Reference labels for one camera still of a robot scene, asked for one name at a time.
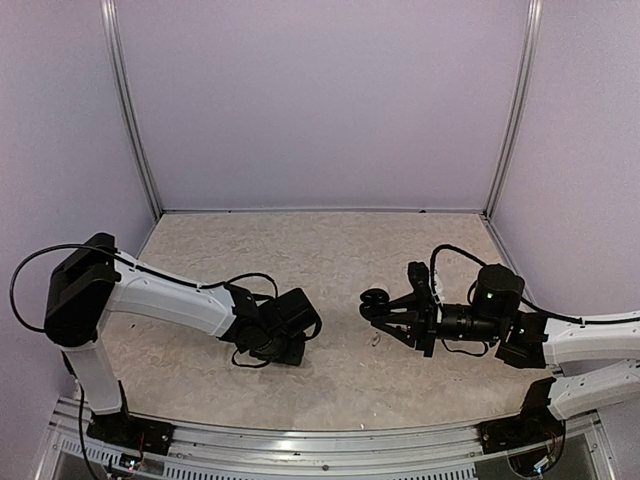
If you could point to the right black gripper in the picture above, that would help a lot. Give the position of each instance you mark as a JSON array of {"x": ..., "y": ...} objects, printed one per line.
[{"x": 426, "y": 330}]

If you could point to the front aluminium rail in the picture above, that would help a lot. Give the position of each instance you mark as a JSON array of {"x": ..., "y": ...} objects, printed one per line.
[{"x": 205, "y": 451}]

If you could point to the right aluminium frame post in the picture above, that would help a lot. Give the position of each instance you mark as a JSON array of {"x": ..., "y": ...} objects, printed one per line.
[{"x": 517, "y": 106}]

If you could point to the left aluminium frame post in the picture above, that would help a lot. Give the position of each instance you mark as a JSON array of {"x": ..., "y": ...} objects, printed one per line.
[{"x": 109, "y": 16}]

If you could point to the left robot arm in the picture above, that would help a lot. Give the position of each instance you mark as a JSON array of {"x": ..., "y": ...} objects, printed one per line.
[{"x": 97, "y": 280}]

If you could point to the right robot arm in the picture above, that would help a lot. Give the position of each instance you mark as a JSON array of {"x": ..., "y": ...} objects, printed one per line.
[{"x": 521, "y": 339}]

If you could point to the black earbud charging case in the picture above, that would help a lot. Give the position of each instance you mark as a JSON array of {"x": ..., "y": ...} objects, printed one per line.
[{"x": 374, "y": 303}]

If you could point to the aluminium frame post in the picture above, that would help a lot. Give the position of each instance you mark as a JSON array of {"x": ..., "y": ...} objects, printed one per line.
[
  {"x": 109, "y": 16},
  {"x": 517, "y": 106}
]

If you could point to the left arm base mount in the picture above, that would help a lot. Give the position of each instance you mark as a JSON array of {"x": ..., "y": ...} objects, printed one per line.
[{"x": 140, "y": 434}]

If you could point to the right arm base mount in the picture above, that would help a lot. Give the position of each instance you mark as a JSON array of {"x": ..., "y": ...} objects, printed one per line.
[{"x": 518, "y": 431}]

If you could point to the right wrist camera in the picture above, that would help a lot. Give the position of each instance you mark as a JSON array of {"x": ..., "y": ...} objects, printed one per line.
[{"x": 427, "y": 299}]

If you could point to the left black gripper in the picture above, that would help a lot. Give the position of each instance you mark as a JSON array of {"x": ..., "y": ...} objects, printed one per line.
[{"x": 295, "y": 356}]

